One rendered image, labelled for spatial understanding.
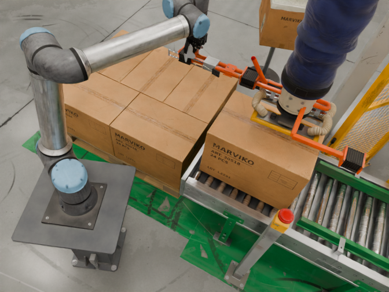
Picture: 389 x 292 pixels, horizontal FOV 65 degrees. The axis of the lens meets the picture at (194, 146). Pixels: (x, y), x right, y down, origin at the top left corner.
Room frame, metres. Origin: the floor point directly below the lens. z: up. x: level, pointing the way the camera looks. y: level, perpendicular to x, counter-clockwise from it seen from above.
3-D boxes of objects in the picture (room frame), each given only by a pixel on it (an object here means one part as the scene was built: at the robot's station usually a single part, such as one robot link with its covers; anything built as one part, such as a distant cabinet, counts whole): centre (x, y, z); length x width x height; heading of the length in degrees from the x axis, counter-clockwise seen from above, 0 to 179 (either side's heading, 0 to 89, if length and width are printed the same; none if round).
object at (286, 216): (0.62, -0.45, 1.02); 0.07 x 0.07 x 0.04
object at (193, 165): (1.29, -0.08, 0.58); 0.70 x 0.03 x 0.06; 160
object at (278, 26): (2.78, -0.62, 0.82); 0.60 x 0.40 x 0.40; 1
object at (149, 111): (1.81, 0.45, 0.34); 1.20 x 1.00 x 0.40; 70
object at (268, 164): (1.18, -0.41, 0.75); 0.60 x 0.40 x 0.40; 70
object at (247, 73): (1.23, -0.22, 1.26); 0.10 x 0.08 x 0.06; 161
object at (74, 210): (0.66, 0.55, 0.81); 0.19 x 0.19 x 0.10
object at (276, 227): (0.62, -0.45, 0.50); 0.07 x 0.07 x 1.00; 70
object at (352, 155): (0.80, -0.66, 1.28); 0.09 x 0.08 x 0.05; 161
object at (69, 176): (0.66, 0.55, 0.95); 0.17 x 0.15 x 0.18; 44
